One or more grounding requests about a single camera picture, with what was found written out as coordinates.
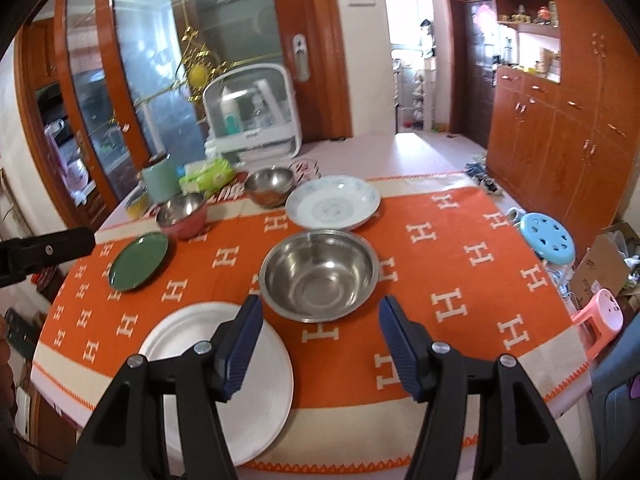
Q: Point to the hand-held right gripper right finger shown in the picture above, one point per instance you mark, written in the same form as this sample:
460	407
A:
400	345

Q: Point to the large steel bowl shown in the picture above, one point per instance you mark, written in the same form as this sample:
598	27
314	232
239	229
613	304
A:
320	280

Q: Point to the white shoe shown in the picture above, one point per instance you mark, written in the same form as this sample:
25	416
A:
514	215

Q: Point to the green wet wipes pack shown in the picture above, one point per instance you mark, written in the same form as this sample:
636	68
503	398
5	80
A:
207	172

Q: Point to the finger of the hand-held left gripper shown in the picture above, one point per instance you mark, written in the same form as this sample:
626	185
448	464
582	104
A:
50	252

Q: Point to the dark wooden door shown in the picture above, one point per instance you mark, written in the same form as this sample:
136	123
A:
475	85

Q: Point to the plain white plate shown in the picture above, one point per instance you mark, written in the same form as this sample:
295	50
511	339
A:
170	340

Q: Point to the white blue-patterned plate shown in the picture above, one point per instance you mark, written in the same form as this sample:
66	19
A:
332	205

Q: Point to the yellow glass jar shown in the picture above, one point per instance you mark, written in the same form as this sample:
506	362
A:
137	206

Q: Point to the white storage box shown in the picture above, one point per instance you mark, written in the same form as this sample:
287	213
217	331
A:
265	146

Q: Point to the blue plastic stool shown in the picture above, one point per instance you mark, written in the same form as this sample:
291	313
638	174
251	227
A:
547	237

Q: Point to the red printed table mat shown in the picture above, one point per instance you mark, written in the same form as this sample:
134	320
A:
227	193

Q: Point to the small steel bowl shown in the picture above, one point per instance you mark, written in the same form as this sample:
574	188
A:
267	182

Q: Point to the gold door ornament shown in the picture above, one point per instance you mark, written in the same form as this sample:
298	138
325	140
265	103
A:
197	75

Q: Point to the cardboard box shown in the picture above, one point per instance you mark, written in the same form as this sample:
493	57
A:
597	270

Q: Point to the white bottle teal label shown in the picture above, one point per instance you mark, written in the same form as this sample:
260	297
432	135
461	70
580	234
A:
231	117

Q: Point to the red box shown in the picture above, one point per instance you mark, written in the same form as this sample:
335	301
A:
50	285

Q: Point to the clear plastic bottle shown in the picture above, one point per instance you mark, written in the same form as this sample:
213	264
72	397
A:
261	112

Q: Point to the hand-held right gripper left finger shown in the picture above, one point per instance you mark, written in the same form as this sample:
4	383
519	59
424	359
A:
241	344

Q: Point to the green plate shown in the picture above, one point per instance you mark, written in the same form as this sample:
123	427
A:
137	262

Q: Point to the pink-bottomed steel bowl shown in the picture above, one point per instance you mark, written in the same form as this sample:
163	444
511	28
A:
182	212

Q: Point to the wooden glass sliding door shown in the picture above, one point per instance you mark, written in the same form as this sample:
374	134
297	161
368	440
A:
125	60

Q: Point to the pink plastic stool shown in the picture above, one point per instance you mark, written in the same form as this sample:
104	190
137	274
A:
602	310

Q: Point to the mint green canister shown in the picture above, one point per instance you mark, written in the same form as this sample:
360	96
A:
160	180

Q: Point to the white shoe rack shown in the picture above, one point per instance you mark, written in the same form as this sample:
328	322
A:
417	95

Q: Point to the orange patterned tablecloth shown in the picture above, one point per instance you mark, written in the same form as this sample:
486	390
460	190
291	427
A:
450	260

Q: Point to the wooden wall cabinet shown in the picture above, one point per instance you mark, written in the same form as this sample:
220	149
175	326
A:
550	135

